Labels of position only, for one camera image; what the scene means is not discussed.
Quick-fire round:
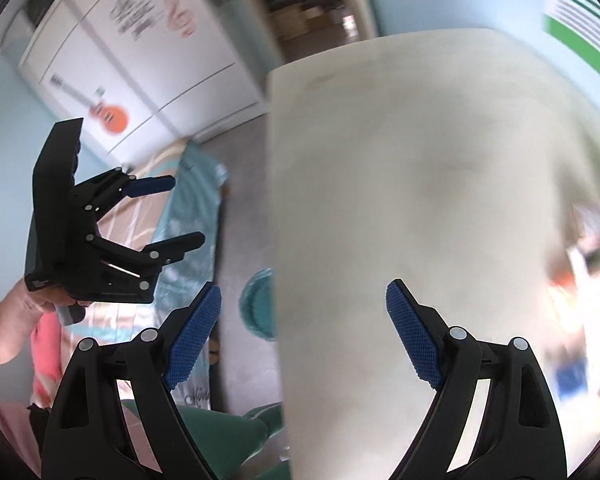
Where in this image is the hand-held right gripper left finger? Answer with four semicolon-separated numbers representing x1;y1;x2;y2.
40;281;223;480

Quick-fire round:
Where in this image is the cardboard box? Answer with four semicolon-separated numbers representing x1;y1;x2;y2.
305;7;333;31
271;7;308;40

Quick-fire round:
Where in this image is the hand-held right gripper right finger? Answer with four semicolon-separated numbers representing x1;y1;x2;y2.
385;279;568;480

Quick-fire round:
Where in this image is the teal round container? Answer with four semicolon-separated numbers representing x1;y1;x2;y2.
238;267;277;343

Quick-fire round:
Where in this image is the green white wall poster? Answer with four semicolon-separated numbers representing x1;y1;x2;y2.
542;0;600;81

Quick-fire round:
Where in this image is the green chair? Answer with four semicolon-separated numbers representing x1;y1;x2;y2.
120;397;286;480

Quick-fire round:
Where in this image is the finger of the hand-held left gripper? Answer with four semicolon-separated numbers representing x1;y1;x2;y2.
86;232;206;287
73;167;177;222

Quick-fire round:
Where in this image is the person's left hand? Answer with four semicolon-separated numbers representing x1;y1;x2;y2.
7;277;92;327

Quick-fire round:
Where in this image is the person's clothing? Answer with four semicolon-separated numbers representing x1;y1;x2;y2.
0;395;46;480

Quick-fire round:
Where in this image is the white printed wardrobe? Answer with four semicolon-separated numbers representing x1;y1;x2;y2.
17;0;263;158

